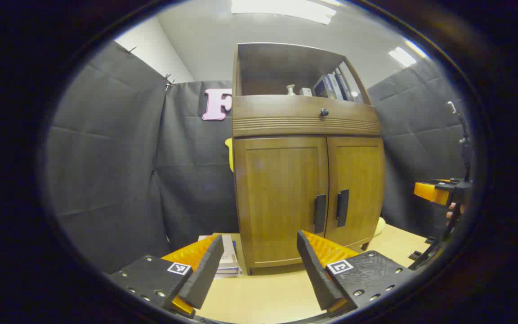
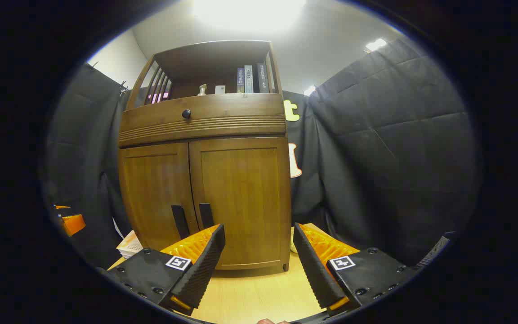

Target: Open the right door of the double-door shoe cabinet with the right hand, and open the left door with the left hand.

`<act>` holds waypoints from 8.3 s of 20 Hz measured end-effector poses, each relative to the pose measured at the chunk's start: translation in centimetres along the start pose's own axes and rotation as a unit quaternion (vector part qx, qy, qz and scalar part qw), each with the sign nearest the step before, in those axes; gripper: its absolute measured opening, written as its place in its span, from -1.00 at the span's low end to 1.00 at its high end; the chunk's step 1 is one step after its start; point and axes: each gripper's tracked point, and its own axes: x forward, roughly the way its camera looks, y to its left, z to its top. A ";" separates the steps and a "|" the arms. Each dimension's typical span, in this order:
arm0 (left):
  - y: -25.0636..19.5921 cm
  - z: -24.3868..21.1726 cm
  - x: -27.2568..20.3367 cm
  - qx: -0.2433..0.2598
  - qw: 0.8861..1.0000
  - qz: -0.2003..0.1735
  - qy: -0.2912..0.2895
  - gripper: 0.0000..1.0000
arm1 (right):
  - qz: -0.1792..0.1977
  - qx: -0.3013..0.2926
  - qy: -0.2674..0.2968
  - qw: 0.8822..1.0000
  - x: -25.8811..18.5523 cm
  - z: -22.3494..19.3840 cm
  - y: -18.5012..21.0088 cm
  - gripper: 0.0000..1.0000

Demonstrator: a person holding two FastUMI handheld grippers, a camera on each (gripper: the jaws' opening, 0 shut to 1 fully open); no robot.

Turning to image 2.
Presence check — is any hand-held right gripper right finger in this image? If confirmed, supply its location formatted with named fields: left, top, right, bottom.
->
left=292, top=222, right=418, bottom=317

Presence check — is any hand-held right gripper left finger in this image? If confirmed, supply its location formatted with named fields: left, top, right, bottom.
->
left=104, top=224, right=226, bottom=316

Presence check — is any black door handle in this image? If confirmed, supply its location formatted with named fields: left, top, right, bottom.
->
left=171, top=205, right=191, bottom=240
left=199, top=203, right=215, bottom=230

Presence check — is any wooden shoe cabinet door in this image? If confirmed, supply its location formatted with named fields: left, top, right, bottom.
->
left=119, top=142, right=200, bottom=251
left=189, top=137, right=292, bottom=270

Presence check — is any wooden double-door shoe cabinet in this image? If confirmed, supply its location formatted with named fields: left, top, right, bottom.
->
left=118, top=40, right=292, bottom=273

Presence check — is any stack of books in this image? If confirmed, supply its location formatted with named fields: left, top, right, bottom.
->
left=116, top=230, right=143, bottom=259

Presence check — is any black backdrop cloth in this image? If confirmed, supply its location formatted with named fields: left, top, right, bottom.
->
left=39, top=38, right=482, bottom=270

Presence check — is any dark book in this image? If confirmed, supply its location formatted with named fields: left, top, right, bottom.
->
left=257, top=63, right=271, bottom=93

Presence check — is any ceiling light panel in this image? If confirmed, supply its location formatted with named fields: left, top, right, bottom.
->
left=192, top=0, right=307, bottom=33

